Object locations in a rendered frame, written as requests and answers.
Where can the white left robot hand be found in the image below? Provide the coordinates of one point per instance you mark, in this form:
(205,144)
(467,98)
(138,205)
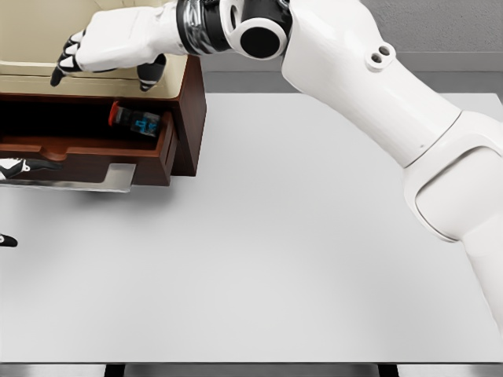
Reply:
(15,167)

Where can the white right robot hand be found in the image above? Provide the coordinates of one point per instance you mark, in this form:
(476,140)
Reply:
(114,39)

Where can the black switch with red cap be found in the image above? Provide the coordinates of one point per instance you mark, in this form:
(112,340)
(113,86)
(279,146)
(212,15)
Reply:
(129,118)

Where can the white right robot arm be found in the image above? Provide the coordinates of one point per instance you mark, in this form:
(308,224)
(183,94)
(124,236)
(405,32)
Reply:
(393,98)

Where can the brown cabinet with beige top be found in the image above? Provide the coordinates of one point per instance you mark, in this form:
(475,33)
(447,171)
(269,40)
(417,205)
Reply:
(192,118)

